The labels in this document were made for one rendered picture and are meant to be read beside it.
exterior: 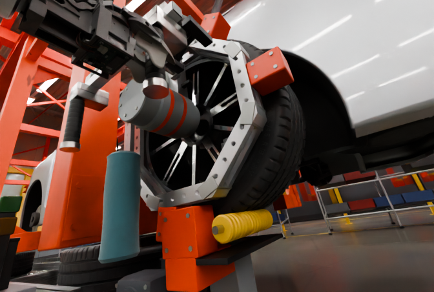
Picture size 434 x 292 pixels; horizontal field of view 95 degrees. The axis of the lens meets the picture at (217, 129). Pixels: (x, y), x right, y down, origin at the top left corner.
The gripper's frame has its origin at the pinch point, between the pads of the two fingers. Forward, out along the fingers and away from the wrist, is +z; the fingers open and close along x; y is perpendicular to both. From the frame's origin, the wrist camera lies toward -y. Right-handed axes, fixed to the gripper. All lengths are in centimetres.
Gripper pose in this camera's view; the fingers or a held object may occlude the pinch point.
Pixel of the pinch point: (163, 62)
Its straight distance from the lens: 43.4
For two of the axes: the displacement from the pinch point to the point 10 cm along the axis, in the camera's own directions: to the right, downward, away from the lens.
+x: 8.0, -3.5, -4.8
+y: 1.4, 9.0, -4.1
